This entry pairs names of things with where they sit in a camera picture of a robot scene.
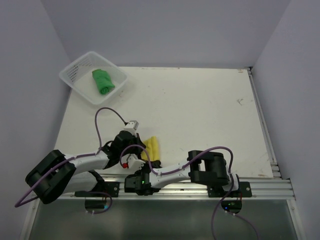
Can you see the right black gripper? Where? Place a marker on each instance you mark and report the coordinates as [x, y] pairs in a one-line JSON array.
[[139, 172]]

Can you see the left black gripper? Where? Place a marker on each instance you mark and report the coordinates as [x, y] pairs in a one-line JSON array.
[[138, 140]]

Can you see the yellow microfiber towel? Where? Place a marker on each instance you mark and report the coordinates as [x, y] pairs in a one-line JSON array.
[[151, 145]]

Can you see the green microfiber towel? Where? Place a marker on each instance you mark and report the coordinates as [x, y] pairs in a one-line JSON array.
[[103, 81]]

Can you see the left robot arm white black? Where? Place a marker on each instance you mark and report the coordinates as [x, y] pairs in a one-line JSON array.
[[58, 173]]

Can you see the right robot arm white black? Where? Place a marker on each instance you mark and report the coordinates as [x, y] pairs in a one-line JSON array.
[[210, 170]]

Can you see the white plastic basket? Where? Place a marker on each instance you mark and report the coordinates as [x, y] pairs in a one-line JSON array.
[[79, 76]]

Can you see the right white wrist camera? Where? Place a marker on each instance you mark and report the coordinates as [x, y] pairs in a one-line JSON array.
[[131, 162]]

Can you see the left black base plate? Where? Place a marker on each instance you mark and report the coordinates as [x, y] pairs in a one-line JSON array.
[[100, 190]]

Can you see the aluminium mounting rail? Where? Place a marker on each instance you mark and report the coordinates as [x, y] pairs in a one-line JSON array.
[[261, 189]]

